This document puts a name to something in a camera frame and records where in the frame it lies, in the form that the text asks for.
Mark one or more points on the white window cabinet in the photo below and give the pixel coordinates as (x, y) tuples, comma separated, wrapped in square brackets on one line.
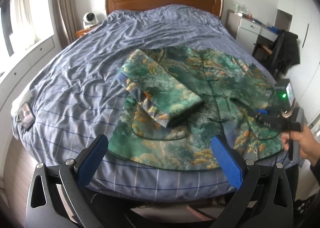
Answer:
[(24, 66)]

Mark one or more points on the green landscape print jacket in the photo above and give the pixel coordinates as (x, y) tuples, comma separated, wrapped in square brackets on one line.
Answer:
[(180, 98)]

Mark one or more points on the white security camera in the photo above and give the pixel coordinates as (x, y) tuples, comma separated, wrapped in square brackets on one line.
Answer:
[(91, 19)]

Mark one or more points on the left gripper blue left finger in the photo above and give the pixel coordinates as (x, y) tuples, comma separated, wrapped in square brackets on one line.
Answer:
[(89, 160)]

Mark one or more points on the black jacket on chair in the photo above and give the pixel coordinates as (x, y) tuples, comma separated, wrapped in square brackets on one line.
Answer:
[(285, 52)]

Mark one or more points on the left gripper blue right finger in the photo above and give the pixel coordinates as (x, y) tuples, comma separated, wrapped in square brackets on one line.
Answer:
[(229, 160)]

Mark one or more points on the person's right hand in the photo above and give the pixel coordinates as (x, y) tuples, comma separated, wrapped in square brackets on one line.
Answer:
[(309, 147)]

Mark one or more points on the smartphone on bed edge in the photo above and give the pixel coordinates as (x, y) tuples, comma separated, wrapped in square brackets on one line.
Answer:
[(26, 116)]

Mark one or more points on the blue checked bed sheet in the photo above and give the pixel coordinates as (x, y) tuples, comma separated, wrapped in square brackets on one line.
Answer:
[(76, 97)]

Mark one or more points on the white desk with drawers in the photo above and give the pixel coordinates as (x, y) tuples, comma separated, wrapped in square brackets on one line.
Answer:
[(248, 33)]

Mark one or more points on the beige curtain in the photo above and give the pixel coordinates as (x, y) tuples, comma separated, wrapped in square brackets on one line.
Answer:
[(66, 20)]

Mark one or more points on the wooden nightstand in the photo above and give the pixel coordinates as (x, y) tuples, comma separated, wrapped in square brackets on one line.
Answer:
[(83, 32)]

